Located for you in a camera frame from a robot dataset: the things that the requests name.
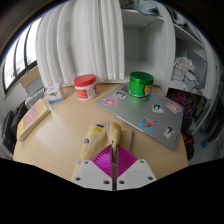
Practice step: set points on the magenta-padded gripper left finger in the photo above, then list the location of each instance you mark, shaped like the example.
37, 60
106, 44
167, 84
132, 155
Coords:
96, 173

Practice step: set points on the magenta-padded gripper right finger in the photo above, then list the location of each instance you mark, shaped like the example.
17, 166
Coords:
133, 173

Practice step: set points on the silver laptop with stickers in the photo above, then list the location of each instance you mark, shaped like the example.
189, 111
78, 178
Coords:
143, 115

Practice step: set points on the tan hardcover book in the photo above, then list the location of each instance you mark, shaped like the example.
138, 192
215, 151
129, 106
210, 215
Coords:
32, 118

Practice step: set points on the white jar with red lid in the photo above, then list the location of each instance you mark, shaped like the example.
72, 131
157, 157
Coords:
85, 87

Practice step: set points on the green round tin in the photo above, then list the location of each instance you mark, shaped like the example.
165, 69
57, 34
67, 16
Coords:
141, 86

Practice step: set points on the small white printed box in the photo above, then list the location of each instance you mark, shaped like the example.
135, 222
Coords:
54, 93

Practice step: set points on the black bag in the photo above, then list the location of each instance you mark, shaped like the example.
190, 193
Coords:
11, 128

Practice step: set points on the cardboard box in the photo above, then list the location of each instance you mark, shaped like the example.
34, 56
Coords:
31, 77

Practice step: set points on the white shelf unit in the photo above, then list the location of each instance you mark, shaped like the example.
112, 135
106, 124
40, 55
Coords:
166, 46

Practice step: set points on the white curtain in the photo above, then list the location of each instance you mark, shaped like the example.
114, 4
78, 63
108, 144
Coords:
81, 40

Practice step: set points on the window with dark frame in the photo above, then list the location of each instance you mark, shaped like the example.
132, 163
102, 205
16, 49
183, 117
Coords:
18, 60

